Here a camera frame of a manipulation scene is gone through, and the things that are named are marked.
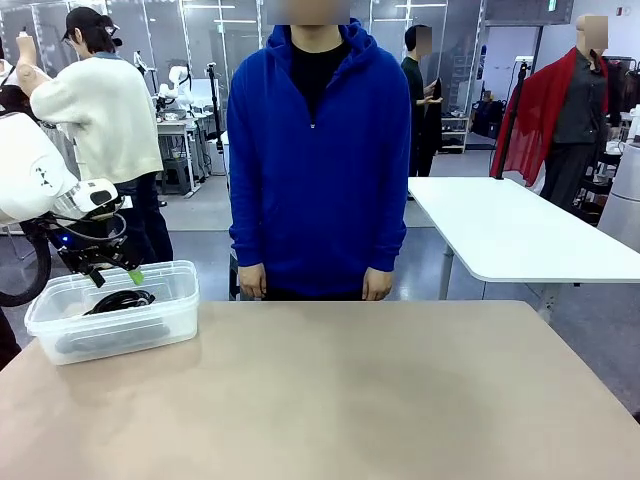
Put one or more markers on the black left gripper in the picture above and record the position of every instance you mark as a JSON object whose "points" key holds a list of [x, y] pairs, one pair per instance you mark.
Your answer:
{"points": [[100, 247]]}

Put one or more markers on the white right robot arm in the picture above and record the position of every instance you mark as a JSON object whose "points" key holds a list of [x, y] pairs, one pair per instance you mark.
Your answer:
{"points": [[625, 200]]}

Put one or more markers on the person's left forearm blue sleeve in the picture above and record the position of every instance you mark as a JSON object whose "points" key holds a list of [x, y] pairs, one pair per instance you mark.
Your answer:
{"points": [[390, 235]]}

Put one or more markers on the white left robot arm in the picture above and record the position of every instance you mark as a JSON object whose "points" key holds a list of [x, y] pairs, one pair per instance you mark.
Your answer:
{"points": [[30, 170]]}

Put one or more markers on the person's right forearm blue sleeve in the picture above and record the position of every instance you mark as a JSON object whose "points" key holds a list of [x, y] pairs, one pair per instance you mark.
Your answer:
{"points": [[245, 235]]}

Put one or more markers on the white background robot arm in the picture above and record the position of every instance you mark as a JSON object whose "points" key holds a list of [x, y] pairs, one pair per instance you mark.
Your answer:
{"points": [[177, 82]]}

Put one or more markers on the person's right hand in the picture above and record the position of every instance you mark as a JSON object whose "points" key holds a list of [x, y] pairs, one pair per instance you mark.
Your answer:
{"points": [[252, 282]]}

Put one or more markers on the person's left hand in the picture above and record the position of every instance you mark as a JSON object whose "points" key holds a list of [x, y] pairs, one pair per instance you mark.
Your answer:
{"points": [[377, 285]]}

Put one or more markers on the clear plastic storage box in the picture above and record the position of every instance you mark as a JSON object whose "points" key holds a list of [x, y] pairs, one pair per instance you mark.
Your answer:
{"points": [[175, 310]]}

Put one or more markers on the dark grey stool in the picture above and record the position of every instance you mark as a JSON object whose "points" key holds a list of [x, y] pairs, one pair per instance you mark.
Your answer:
{"points": [[176, 175]]}

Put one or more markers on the grey plastic step stool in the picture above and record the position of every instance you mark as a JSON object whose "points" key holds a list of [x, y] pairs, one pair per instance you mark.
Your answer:
{"points": [[234, 280]]}

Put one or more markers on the dark blurry foreground object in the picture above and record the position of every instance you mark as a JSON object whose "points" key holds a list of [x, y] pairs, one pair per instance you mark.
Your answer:
{"points": [[6, 340]]}

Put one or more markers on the person in white sweater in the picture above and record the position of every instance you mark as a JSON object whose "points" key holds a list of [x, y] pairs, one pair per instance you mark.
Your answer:
{"points": [[100, 115]]}

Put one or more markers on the mannequin in black apron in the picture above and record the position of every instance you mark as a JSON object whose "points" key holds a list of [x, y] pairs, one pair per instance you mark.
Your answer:
{"points": [[10, 97]]}

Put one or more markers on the bare beige mannequin grey trousers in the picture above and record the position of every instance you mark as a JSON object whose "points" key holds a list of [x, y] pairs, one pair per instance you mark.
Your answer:
{"points": [[30, 75]]}

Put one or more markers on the person in blue hoodie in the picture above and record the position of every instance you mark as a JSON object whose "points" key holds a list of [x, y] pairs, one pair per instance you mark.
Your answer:
{"points": [[315, 175]]}

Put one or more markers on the background person dark clothes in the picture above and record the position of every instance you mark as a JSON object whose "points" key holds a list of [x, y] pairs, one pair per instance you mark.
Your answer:
{"points": [[417, 100]]}

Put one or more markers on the wooden shoe rack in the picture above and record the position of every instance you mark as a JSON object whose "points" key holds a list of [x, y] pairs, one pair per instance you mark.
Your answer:
{"points": [[457, 131]]}

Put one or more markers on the black bags pile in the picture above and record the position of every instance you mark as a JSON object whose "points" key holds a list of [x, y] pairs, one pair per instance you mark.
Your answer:
{"points": [[487, 120]]}

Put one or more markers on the white table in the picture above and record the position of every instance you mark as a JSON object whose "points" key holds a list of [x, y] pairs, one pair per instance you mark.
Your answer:
{"points": [[525, 215]]}

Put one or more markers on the red shawl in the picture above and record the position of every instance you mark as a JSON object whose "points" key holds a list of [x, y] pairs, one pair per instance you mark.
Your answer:
{"points": [[530, 125]]}

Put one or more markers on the mannequin in grey shirt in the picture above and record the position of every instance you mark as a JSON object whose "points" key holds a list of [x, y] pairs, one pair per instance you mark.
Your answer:
{"points": [[575, 115]]}

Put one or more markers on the dark storage shelf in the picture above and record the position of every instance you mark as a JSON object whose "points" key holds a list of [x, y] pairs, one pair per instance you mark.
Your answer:
{"points": [[600, 190]]}

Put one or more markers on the rack of brown garments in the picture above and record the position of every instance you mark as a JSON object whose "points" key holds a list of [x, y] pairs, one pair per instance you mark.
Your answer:
{"points": [[622, 85]]}

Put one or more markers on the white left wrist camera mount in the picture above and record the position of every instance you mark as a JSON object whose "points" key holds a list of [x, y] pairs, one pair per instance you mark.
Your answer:
{"points": [[126, 202]]}

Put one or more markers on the black camera tripod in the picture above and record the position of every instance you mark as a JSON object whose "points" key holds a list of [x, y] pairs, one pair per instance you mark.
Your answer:
{"points": [[215, 100]]}

